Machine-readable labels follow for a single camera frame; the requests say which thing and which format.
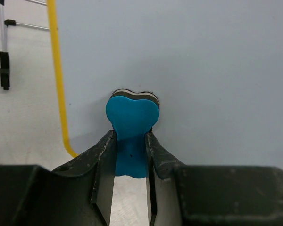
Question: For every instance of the black metal whiteboard stand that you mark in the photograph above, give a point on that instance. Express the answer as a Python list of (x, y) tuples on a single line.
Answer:
[(4, 54)]

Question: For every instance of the yellow framed whiteboard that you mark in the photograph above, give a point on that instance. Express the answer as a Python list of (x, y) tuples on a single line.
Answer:
[(216, 67)]

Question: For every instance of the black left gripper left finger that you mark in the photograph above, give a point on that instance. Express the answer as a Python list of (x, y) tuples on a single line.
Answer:
[(77, 193)]

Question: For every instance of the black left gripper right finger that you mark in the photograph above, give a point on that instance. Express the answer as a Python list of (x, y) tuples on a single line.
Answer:
[(185, 195)]

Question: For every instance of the blue whiteboard eraser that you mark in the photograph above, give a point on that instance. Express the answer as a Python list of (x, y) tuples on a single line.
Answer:
[(132, 115)]

